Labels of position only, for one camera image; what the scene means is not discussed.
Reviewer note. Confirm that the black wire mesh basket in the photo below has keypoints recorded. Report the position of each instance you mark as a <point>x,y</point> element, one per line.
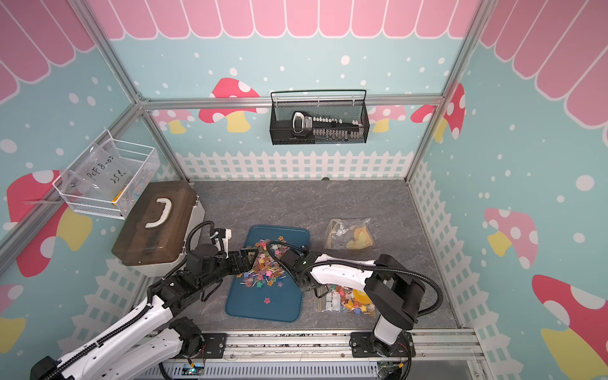
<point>347,105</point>

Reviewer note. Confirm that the pile of colourful candies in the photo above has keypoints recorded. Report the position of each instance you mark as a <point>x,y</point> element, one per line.
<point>266,272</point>

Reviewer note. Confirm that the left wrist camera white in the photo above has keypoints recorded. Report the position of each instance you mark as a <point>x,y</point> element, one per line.
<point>222,234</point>

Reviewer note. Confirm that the teal plastic tray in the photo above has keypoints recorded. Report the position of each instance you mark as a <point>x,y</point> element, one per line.
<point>267,292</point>

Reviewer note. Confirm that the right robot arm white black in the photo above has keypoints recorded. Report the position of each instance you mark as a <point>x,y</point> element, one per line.
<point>396,292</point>

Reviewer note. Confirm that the yellow item in white basket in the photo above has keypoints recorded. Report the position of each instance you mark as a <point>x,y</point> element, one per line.
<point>124,195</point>

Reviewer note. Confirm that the white wire basket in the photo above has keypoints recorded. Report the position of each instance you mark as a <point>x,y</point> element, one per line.
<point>93,180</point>

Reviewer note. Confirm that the aluminium rail front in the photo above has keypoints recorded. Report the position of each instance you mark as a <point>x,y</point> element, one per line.
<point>339,344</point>

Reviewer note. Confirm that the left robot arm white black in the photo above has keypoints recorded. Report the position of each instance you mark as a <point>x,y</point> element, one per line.
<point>188,283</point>

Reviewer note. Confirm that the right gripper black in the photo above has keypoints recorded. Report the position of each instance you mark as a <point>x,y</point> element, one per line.
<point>300,287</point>

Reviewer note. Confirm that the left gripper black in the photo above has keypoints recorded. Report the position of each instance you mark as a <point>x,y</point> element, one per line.
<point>233,256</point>

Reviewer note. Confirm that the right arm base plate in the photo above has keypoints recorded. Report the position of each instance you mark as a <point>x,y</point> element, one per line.
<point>366,345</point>

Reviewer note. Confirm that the tool in black basket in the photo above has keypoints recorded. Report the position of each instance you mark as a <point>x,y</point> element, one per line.
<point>325,129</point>

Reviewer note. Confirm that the brown lid storage box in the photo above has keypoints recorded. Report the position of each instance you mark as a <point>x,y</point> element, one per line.
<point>152,239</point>

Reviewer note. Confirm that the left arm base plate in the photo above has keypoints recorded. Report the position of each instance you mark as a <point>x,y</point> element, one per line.
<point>205,346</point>

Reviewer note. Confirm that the candy ziploc bag yellow label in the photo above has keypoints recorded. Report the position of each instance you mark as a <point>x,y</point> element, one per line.
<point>346,300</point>

